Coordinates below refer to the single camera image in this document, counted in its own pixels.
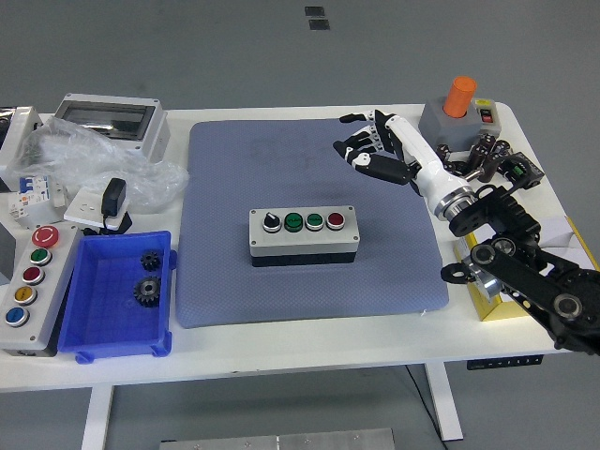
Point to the grey four-button control box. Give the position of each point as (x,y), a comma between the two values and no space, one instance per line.
(304,244)

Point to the clear plastic bag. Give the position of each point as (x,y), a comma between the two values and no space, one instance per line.
(94,159)

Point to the white wall socket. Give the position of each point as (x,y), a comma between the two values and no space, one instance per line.
(82,206)

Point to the grey switch box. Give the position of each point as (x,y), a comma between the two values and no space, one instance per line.
(461,129)

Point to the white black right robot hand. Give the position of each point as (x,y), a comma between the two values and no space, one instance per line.
(422,154)

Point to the white enclosure box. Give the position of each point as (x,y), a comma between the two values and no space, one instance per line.
(19,140)

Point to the grey metal plate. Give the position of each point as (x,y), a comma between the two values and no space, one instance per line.
(276,441)

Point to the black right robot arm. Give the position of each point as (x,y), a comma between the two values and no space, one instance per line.
(520,276)

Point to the blue plastic bin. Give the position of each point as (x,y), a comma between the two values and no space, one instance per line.
(103,319)

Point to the black power adapter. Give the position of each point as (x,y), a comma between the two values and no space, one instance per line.
(114,196)

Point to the orange cylinder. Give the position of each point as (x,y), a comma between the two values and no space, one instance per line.
(460,96)

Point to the grey metal block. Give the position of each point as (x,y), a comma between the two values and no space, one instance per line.
(4,253)

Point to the white circuit breaker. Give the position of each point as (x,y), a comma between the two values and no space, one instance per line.
(33,192)

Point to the large black gear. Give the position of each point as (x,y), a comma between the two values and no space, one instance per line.
(146,291)

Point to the grey distribution box clear cover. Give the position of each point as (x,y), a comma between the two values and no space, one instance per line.
(108,117)

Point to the white table leg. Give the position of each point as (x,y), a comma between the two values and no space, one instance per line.
(96,417)
(445,403)

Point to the black module green terminal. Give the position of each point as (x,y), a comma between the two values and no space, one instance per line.
(529,169)

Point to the small black gear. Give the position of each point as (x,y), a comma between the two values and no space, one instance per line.
(150,261)

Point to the dark floor cover plate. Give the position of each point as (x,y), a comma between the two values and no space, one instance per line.
(314,10)
(319,24)

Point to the grey five-button control box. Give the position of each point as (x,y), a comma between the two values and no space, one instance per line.
(51,290)

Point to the black table control panel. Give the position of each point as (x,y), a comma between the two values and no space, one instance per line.
(504,362)

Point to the blue-grey padded mat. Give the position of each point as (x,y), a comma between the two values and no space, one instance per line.
(234,164)

